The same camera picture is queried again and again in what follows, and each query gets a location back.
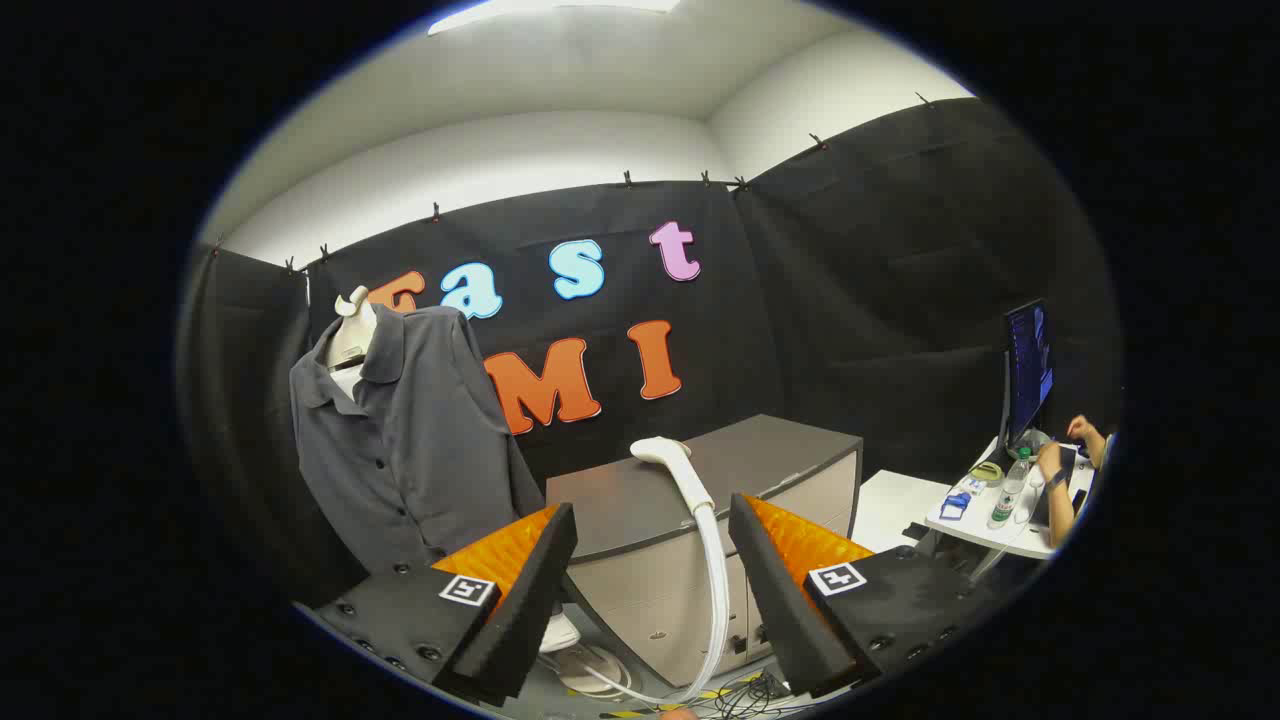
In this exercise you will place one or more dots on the ceiling light panel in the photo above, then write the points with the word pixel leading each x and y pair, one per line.
pixel 550 10

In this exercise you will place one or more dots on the clear water bottle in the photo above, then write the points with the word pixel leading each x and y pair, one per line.
pixel 1008 497

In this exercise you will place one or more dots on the tape roll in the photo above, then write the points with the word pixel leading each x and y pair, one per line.
pixel 986 473

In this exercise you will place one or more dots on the white steamer base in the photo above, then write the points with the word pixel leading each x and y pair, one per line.
pixel 590 672

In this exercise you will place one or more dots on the white desk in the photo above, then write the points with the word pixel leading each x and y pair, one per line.
pixel 975 528

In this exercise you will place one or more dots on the cream garment hanger stand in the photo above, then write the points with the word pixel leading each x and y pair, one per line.
pixel 352 330

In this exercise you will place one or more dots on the grey cabinet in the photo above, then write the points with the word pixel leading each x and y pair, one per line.
pixel 780 450

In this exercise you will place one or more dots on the computer monitor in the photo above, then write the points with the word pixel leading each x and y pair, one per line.
pixel 1028 365

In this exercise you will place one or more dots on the white low table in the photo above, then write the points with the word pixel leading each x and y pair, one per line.
pixel 895 505

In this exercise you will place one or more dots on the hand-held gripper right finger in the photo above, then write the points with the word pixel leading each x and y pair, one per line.
pixel 775 590

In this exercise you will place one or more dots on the grey button-up shirt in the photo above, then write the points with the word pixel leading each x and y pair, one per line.
pixel 420 440

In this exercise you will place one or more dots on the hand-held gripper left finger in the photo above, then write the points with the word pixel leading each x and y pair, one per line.
pixel 535 590

